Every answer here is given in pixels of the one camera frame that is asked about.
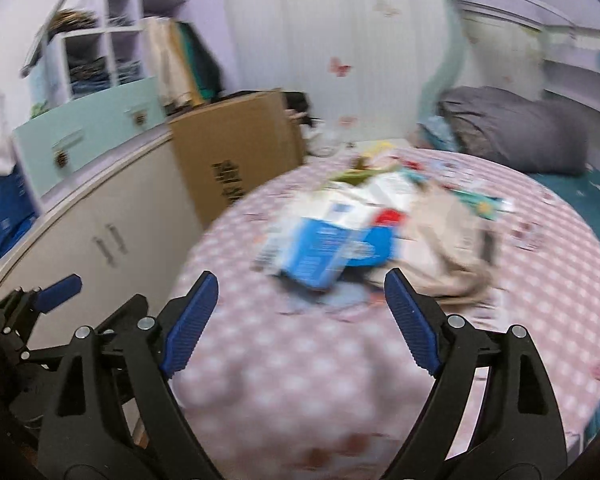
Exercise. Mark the black hanging garment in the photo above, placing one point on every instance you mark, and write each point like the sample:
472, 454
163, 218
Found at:
212, 67

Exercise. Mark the pink checked printed blanket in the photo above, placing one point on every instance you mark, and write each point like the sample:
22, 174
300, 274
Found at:
300, 385

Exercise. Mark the teal candy print sheet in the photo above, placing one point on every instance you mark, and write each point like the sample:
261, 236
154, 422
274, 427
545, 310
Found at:
585, 195

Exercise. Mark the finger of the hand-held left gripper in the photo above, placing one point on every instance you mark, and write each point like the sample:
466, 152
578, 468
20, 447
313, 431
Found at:
57, 290
127, 310

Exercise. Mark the white plastic bag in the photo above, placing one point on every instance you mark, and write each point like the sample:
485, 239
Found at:
322, 137

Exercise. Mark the mint bed headboard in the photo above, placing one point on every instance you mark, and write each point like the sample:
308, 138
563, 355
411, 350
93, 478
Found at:
445, 60

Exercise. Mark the blue and white carton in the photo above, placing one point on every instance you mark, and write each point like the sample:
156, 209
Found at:
312, 250

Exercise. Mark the grey folded blanket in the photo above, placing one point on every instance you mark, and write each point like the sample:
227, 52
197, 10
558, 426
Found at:
515, 130

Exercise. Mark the brown cardboard box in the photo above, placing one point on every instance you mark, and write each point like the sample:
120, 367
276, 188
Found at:
230, 155

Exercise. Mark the pink butterfly wall sticker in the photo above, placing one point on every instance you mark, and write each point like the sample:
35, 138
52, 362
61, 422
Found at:
340, 66

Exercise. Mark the light blue plaid pillow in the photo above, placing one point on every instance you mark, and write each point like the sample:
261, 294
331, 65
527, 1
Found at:
435, 132

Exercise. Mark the white lower cabinet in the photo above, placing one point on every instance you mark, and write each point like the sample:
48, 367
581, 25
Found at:
90, 220

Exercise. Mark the black clothing pile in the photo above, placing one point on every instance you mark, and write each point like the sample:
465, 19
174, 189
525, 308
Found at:
297, 105

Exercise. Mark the white cubby shelf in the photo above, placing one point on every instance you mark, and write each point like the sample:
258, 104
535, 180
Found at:
120, 25

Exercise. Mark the blue bag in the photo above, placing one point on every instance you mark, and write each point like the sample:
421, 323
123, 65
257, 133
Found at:
5, 210

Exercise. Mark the folded dark clothes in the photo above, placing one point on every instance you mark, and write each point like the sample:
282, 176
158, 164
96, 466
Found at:
100, 75

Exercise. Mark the teal hanging garment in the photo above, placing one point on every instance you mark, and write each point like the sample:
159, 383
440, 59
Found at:
195, 60

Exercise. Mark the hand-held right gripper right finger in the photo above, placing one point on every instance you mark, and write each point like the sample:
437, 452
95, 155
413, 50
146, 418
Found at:
412, 325

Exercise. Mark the mint drawer cabinet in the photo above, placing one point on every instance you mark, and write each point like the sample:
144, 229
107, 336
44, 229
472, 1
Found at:
90, 125

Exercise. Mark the beige hanging garment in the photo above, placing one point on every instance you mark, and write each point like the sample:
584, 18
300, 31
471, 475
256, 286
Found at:
162, 60

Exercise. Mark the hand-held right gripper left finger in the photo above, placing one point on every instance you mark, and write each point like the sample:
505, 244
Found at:
190, 327

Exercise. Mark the white wall shelf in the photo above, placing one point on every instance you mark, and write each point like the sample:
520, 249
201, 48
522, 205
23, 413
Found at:
580, 75

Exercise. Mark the beige cloth bag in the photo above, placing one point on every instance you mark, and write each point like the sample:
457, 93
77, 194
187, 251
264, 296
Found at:
445, 245

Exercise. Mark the teal cartoon snack packet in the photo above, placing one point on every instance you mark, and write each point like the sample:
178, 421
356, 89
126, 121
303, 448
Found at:
480, 205

